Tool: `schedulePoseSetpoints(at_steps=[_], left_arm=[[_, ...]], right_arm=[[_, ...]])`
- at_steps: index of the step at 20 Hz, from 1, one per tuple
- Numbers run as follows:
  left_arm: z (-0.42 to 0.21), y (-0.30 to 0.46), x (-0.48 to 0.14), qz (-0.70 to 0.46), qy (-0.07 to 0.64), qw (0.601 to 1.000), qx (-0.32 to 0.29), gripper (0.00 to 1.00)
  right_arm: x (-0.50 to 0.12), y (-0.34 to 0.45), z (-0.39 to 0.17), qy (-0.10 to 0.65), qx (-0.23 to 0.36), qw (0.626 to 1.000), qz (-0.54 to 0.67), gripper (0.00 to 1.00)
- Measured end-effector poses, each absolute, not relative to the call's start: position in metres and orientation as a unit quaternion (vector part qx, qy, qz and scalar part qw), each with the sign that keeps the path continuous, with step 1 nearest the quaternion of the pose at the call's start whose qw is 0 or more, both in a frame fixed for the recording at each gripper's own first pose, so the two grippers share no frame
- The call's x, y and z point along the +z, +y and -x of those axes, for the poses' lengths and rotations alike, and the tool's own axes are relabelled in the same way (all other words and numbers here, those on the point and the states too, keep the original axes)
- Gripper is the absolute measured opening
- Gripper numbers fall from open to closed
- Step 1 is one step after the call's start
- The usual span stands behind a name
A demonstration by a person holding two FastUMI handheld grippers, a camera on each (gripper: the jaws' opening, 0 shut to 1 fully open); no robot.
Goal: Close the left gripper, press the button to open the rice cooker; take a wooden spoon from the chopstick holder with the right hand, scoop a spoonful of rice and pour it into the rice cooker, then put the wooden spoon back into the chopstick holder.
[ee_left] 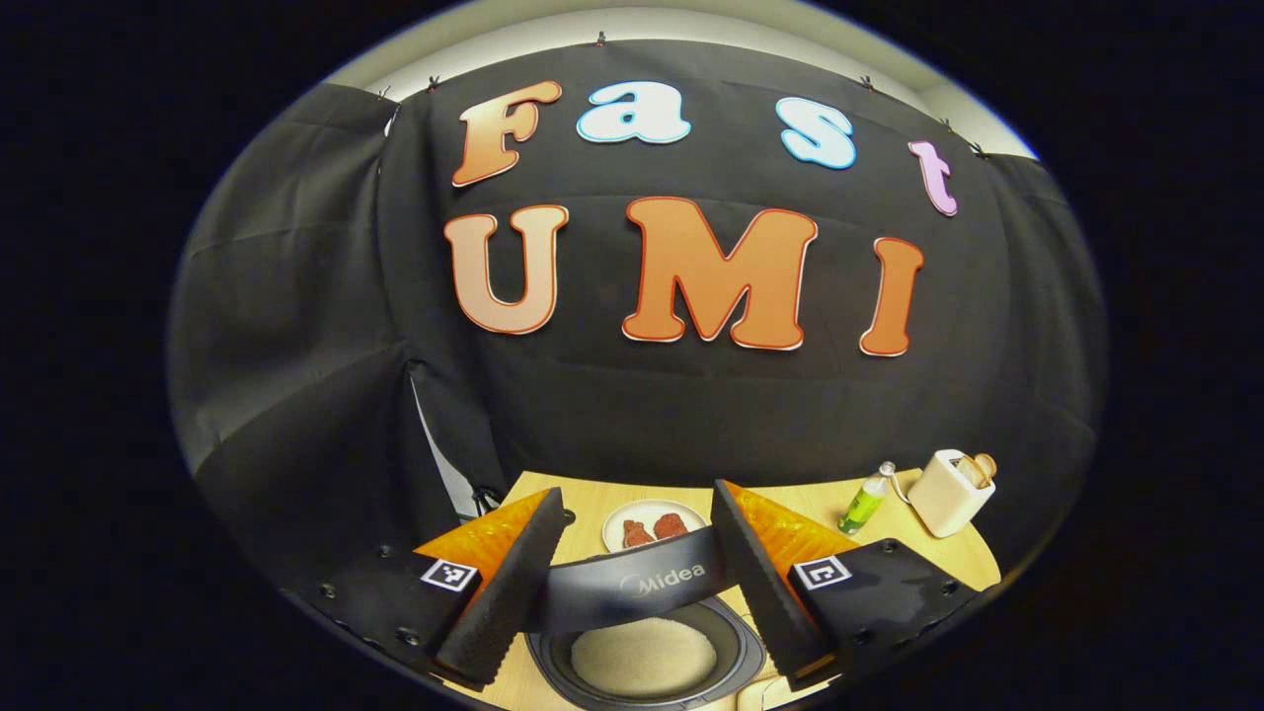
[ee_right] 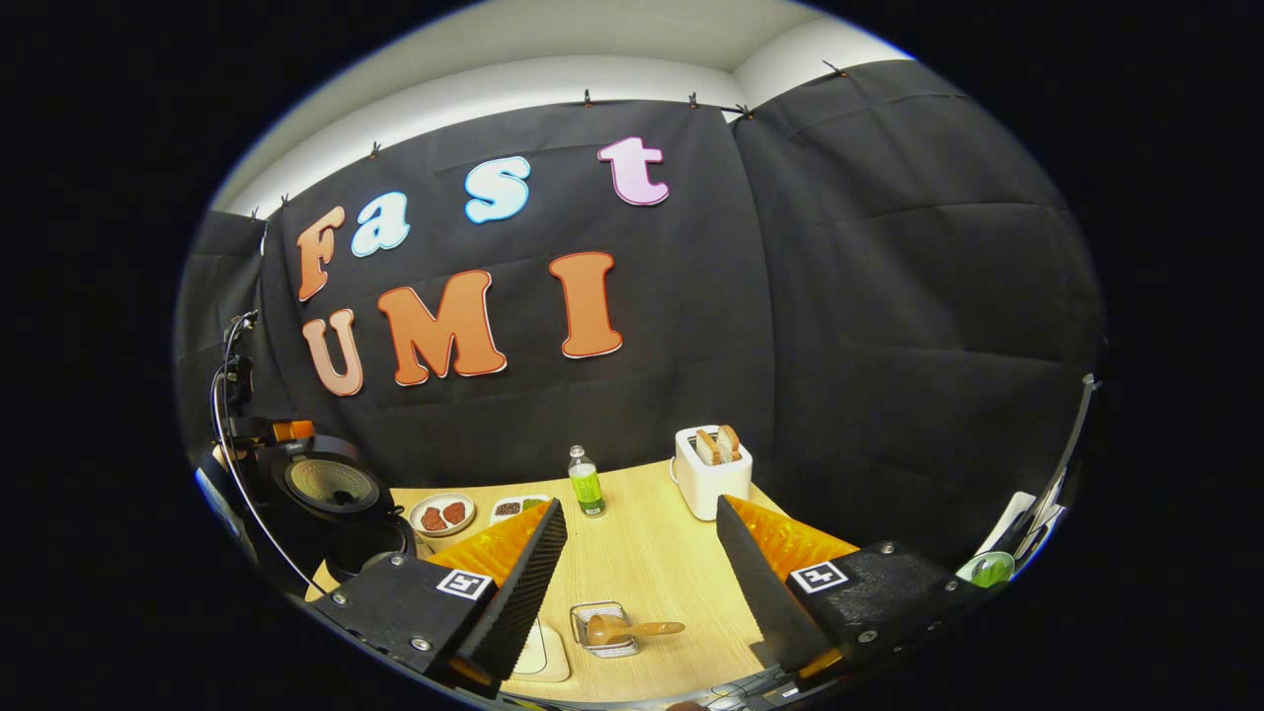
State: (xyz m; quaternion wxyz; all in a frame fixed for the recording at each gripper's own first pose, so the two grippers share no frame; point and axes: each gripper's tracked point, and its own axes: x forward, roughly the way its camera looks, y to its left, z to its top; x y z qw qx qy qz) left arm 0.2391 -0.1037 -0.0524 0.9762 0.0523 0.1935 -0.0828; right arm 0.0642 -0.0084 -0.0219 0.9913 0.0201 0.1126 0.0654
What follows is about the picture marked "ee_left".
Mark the white round plate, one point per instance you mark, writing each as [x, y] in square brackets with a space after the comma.
[652, 509]

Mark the white rice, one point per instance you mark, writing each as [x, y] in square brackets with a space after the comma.
[642, 657]

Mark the white toaster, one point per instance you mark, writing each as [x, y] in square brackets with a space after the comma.
[943, 499]

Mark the black rice cooker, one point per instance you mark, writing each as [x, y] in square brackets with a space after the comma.
[612, 592]

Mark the toasted bread slice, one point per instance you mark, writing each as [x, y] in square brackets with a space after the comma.
[986, 464]
[970, 472]

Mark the red meat piece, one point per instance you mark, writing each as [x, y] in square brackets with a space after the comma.
[671, 524]
[637, 534]

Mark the green drink bottle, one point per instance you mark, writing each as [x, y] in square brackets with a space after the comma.
[861, 506]

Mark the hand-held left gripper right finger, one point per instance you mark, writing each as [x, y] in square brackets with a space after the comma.
[765, 592]

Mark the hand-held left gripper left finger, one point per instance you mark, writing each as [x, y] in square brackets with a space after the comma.
[509, 597]

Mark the black backdrop cloth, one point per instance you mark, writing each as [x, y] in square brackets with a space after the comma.
[642, 415]

